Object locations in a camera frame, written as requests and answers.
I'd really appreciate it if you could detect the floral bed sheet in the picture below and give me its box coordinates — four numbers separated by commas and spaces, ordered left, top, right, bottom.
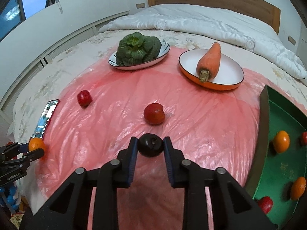
14, 30, 306, 212

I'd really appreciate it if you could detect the window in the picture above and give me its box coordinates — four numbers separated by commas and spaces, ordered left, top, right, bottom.
1, 0, 59, 39

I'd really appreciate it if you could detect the red apple gripper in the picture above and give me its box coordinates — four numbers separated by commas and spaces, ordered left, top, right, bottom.
257, 196, 274, 214

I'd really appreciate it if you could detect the snack bag on floor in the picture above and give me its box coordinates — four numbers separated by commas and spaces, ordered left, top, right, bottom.
10, 213, 24, 229

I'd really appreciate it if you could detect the green tray box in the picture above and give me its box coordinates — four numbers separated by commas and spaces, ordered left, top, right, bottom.
245, 86, 306, 229

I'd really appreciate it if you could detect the white duvet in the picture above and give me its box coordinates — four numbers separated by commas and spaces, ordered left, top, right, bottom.
99, 4, 306, 83

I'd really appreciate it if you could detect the red apple cluster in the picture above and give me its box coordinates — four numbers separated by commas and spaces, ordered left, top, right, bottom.
300, 131, 307, 146
144, 103, 165, 125

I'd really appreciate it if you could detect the pink plastic sheet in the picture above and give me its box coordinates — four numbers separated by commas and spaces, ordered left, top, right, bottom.
33, 46, 267, 230

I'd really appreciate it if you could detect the orange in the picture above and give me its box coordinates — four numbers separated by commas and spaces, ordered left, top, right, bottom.
29, 138, 46, 152
273, 130, 290, 154

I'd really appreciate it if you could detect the orange white round plate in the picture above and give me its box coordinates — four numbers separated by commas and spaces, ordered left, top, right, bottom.
178, 49, 245, 91

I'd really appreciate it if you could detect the white blue-rimmed oval plate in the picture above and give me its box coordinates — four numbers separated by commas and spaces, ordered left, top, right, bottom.
108, 41, 171, 71

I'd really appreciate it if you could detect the smartphone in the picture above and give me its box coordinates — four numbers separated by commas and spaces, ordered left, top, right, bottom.
30, 99, 60, 139

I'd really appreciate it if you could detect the blue gloved hand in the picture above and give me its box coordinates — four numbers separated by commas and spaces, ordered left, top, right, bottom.
0, 183, 21, 212

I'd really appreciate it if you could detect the orange carrot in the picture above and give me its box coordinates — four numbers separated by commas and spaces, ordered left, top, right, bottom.
196, 42, 221, 83

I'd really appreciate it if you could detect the large orange mandarin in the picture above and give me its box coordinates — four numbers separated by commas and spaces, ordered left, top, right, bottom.
290, 177, 306, 200

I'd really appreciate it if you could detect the red apple far left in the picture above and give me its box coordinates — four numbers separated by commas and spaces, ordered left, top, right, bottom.
77, 90, 93, 108

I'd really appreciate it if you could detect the green leafy vegetable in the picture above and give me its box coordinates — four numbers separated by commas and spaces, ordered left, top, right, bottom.
115, 32, 162, 67

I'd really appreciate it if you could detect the dark plum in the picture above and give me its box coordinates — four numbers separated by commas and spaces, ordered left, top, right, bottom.
137, 133, 164, 157

